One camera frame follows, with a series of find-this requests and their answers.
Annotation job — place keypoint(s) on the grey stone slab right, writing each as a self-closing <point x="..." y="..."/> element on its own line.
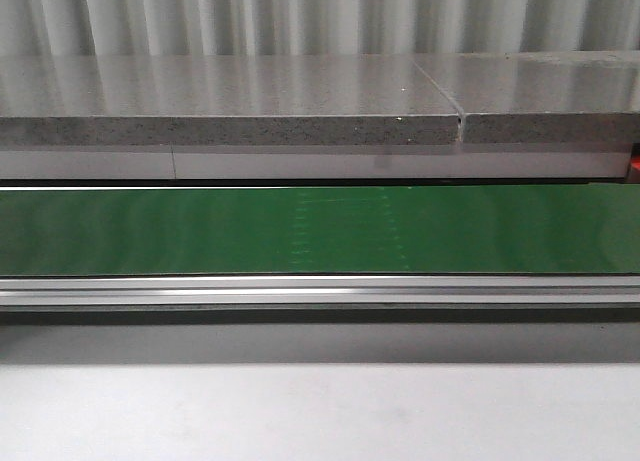
<point x="549" y="98"/>

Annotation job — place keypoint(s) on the grey stone slab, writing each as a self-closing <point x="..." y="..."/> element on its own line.
<point x="549" y="98"/>
<point x="309" y="100"/>

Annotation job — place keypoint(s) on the green conveyor belt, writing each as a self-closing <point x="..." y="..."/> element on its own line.
<point x="485" y="229"/>

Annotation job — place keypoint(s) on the grey stone slab left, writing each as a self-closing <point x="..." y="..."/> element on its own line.
<point x="309" y="100"/>

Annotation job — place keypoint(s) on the white panel under slabs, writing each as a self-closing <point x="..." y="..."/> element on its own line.
<point x="541" y="161"/>

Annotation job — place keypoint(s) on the red object at right edge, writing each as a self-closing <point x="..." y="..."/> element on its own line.
<point x="633" y="174"/>

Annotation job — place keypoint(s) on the white corrugated curtain backdrop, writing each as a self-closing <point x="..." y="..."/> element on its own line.
<point x="292" y="27"/>

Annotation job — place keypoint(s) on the aluminium conveyor side rail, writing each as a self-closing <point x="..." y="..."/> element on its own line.
<point x="320" y="299"/>

